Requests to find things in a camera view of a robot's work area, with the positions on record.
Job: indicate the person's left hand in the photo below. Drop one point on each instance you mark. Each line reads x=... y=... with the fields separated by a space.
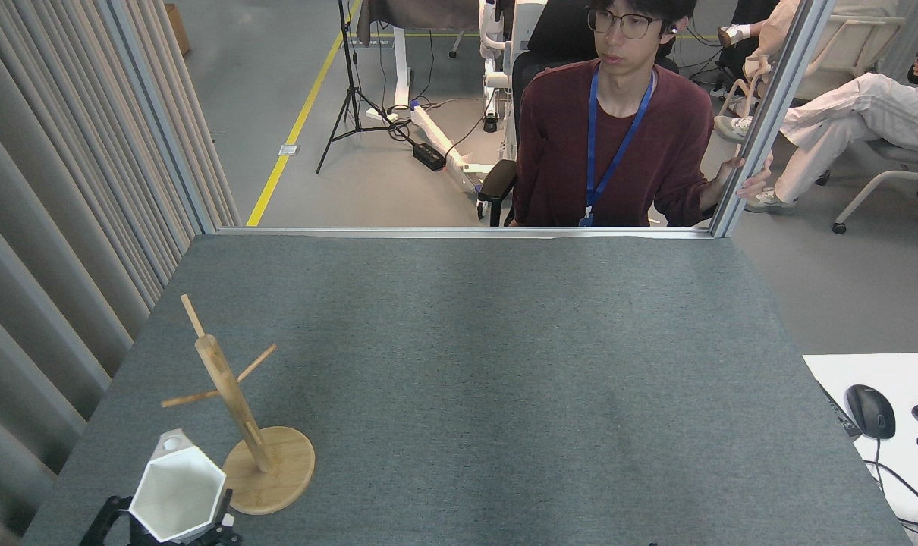
x=755 y=184

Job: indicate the black power strip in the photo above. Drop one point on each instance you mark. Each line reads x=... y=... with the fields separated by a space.
x=429 y=156

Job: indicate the white hexagonal cup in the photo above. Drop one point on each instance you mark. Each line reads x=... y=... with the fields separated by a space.
x=178 y=493

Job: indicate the black office chair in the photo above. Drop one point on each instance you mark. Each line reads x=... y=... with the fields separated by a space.
x=550 y=30

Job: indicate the white standing desk frame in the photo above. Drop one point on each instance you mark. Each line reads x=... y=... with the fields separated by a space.
x=402 y=68

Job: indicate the metal floor plate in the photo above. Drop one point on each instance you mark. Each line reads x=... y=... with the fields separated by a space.
x=288 y=150

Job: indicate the brown cardboard box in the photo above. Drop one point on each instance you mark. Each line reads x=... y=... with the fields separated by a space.
x=178 y=30

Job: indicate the silver table rail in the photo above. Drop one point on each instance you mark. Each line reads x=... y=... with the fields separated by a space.
x=429 y=232

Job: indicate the black computer mouse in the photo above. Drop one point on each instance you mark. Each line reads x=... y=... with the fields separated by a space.
x=870 y=413

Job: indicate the silver frame post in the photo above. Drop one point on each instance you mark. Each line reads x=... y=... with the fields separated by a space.
x=778 y=98
x=155 y=114

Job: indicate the grey pleated curtain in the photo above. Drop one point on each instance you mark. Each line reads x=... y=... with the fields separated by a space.
x=34 y=227

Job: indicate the white chair on wheels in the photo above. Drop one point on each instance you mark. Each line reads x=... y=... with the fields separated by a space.
x=906 y=155

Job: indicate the black flat device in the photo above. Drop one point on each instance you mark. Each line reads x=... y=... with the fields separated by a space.
x=842 y=417

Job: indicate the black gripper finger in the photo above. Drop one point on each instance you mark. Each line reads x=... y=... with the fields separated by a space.
x=227 y=523
x=106 y=509

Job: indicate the wooden cup rack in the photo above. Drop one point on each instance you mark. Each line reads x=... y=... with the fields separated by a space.
x=269 y=474

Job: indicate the white side desk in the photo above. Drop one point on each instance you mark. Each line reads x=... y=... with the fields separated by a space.
x=914 y=371

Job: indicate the person in white trousers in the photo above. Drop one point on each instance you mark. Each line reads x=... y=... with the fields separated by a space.
x=869 y=106

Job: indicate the black tripod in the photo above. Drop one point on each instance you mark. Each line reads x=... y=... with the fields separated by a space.
x=348 y=61

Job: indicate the white stand on wheels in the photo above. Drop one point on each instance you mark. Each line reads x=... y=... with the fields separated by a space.
x=495 y=76

